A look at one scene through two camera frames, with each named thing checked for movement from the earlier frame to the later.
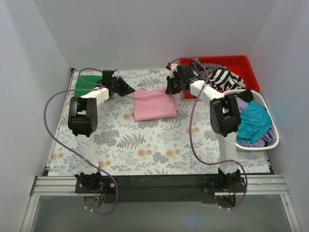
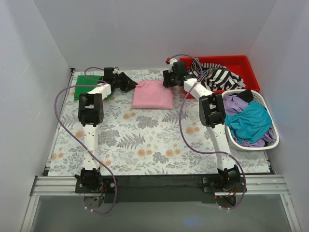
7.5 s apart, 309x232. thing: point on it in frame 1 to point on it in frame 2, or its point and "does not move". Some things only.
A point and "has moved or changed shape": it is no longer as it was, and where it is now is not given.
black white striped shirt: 217,76 does not move
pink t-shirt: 154,104 has moved or changed shape
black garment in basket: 246,95 does not move
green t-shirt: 86,82 does not move
